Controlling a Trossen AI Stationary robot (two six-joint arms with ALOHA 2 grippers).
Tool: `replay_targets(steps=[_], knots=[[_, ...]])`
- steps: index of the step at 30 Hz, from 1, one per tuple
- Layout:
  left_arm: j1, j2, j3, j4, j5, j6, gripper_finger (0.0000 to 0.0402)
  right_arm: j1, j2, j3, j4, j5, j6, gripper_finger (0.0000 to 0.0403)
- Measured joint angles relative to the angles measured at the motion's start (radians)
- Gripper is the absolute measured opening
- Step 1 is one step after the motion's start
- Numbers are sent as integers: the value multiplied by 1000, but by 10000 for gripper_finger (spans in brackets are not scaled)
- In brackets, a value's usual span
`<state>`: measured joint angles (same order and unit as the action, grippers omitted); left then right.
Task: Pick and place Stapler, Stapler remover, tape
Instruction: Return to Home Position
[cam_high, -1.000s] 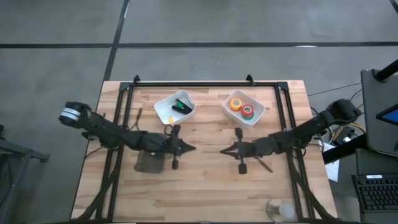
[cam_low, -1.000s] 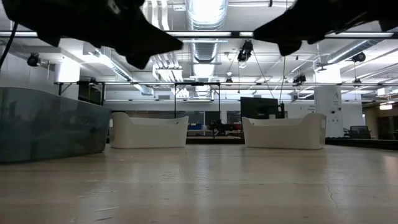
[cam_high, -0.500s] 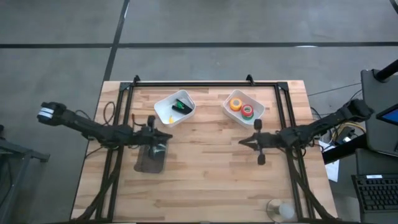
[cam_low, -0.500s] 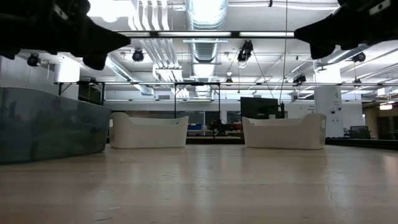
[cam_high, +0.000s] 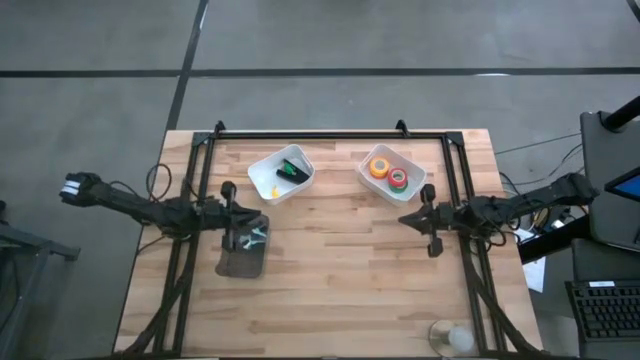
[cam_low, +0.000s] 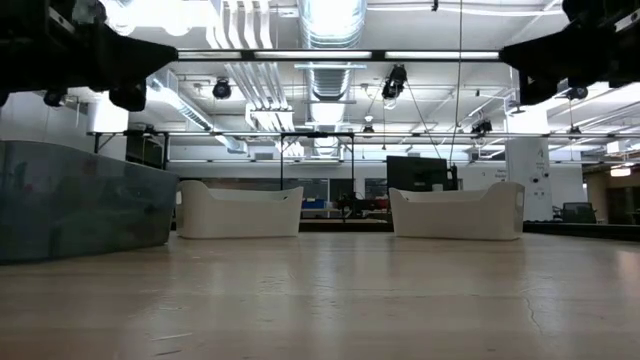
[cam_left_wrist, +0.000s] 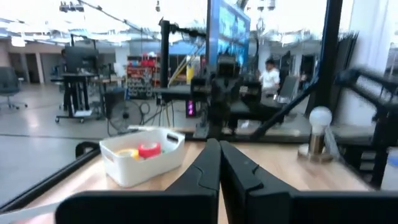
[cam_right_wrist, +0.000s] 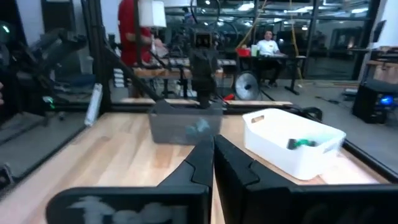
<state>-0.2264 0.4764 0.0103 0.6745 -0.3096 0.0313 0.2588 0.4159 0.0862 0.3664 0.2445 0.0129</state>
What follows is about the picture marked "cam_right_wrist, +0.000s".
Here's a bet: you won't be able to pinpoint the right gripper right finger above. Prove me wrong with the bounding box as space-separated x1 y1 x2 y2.
214 134 398 224

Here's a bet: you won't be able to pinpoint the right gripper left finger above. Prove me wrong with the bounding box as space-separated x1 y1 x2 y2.
45 138 215 224

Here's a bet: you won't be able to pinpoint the teal staple remover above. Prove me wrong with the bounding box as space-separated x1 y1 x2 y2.
185 118 211 139

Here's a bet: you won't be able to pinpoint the silver round fan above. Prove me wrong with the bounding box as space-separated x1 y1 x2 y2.
233 70 261 101

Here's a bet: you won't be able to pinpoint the wooden background table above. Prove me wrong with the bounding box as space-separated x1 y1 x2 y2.
133 57 237 99

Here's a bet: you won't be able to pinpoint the grey translucent plastic bin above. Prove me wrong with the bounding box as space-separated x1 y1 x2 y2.
148 100 224 146

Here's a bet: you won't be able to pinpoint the white plastic bin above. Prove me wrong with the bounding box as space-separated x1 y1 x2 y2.
241 108 347 181

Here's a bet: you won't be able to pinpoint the person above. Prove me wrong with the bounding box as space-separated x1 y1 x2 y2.
256 30 282 88
117 0 162 66

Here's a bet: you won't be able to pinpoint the white stacked boxes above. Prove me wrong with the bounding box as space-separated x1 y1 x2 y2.
113 67 126 88

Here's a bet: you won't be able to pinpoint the black desk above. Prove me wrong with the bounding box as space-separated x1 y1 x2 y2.
236 53 308 96

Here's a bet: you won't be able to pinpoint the white strip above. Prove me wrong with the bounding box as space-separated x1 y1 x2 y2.
84 82 104 128

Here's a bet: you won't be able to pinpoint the black box blue light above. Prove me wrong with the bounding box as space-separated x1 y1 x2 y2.
352 79 398 124

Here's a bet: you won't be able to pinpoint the black background machine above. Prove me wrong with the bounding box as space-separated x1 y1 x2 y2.
0 18 90 118

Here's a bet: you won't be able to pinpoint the wooden shelf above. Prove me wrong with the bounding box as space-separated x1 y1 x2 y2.
366 45 398 85

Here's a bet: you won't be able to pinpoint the yellow rope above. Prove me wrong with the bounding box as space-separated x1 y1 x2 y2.
289 0 304 80

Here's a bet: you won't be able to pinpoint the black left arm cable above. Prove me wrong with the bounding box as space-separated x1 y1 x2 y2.
292 105 323 122

